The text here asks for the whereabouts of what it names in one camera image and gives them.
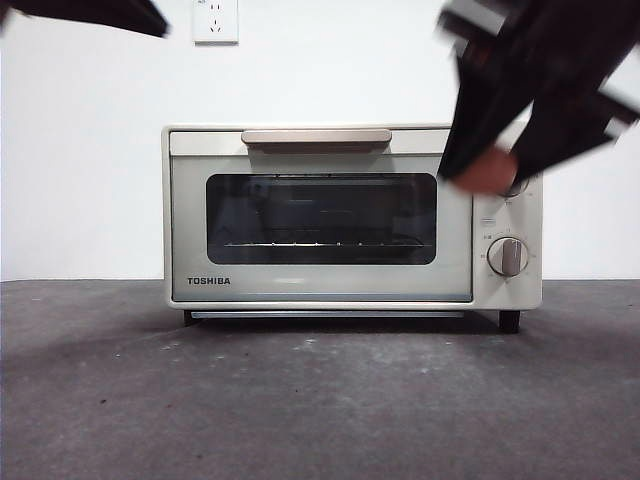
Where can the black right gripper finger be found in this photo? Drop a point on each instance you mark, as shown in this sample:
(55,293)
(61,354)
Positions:
(560,145)
(475,120)

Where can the brown egg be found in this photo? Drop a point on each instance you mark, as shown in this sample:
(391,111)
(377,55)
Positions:
(487,172)

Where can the black oven foot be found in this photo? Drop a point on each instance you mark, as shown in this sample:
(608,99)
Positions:
(510,321)
(187,317)

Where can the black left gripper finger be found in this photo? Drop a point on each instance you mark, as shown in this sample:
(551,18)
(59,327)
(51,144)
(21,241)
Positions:
(100,12)

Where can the silver crumb tray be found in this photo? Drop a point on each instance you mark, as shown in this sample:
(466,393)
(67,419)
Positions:
(325,314)

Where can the cream white toaster oven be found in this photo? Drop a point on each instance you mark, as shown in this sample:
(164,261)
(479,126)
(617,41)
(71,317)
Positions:
(520,220)

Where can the small beige oven knob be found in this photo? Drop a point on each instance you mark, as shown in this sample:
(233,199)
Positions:
(508,257)

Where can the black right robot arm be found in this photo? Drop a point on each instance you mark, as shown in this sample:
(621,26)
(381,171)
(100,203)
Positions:
(550,45)

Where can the white wall socket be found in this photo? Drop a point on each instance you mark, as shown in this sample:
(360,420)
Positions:
(216,22)

